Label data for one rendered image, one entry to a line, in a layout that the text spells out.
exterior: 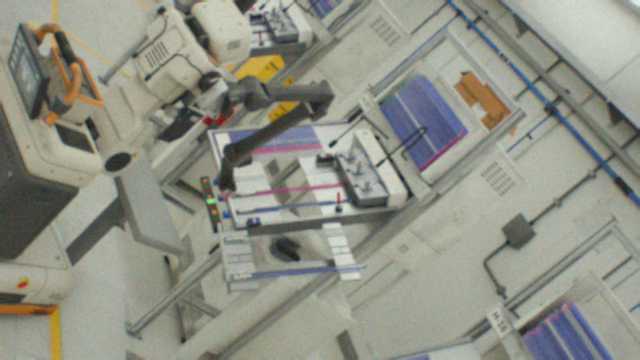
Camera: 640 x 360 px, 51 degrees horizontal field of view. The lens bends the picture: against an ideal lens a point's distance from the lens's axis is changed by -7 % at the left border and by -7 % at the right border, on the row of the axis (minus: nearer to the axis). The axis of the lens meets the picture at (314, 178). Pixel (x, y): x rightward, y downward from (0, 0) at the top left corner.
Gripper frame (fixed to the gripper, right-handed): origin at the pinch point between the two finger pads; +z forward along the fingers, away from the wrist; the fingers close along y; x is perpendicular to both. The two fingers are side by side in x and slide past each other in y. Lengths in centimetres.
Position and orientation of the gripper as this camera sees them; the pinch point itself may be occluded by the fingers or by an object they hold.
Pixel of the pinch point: (225, 197)
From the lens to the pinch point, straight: 296.9
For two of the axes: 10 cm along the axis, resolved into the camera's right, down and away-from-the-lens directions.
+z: -1.2, 7.9, 6.1
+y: -2.8, -6.1, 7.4
